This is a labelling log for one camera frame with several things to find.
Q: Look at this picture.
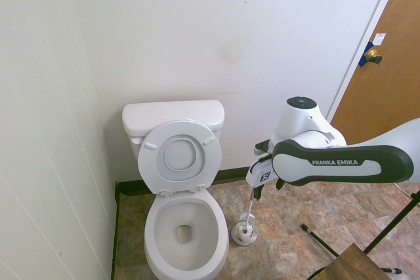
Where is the white toilet seat and lid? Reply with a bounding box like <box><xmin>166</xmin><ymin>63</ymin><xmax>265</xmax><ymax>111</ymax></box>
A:
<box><xmin>137</xmin><ymin>119</ymin><xmax>223</xmax><ymax>198</ymax></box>

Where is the black floor cable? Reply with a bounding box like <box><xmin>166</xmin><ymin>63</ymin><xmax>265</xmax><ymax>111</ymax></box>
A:
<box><xmin>307</xmin><ymin>266</ymin><xmax>329</xmax><ymax>280</ymax></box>

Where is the black camera tripod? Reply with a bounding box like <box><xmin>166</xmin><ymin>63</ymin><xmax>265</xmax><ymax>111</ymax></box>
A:
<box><xmin>301</xmin><ymin>189</ymin><xmax>420</xmax><ymax>276</ymax></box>

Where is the white toilet tank lid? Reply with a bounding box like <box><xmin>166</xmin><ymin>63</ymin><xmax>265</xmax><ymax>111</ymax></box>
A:
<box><xmin>121</xmin><ymin>100</ymin><xmax>226</xmax><ymax>137</ymax></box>

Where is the blue tape strip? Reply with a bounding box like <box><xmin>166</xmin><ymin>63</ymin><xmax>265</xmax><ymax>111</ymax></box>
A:
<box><xmin>358</xmin><ymin>41</ymin><xmax>377</xmax><ymax>68</ymax></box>

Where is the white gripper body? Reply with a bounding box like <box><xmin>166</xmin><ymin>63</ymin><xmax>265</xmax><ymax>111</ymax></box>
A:
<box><xmin>245</xmin><ymin>157</ymin><xmax>276</xmax><ymax>193</ymax></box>

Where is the white door frame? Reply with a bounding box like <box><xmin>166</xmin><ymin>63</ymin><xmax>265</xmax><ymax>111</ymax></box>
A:
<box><xmin>322</xmin><ymin>0</ymin><xmax>408</xmax><ymax>124</ymax></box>

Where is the brass door knob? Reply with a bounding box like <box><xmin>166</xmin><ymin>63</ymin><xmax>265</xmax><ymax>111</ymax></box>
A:
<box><xmin>366</xmin><ymin>49</ymin><xmax>383</xmax><ymax>65</ymax></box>

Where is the white toilet brush holder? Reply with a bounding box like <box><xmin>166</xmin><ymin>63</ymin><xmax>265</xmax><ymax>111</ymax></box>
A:
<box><xmin>232</xmin><ymin>213</ymin><xmax>258</xmax><ymax>247</ymax></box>

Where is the brown wooden door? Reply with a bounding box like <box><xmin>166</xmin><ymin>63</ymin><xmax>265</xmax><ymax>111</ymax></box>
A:
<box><xmin>330</xmin><ymin>0</ymin><xmax>420</xmax><ymax>146</ymax></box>

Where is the dark wooden table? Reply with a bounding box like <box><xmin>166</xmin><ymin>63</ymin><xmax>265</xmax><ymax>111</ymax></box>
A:
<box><xmin>322</xmin><ymin>243</ymin><xmax>395</xmax><ymax>280</ymax></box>

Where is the grey handled toilet brush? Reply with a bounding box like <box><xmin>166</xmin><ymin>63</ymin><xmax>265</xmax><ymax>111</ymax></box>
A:
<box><xmin>238</xmin><ymin>191</ymin><xmax>258</xmax><ymax>239</ymax></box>

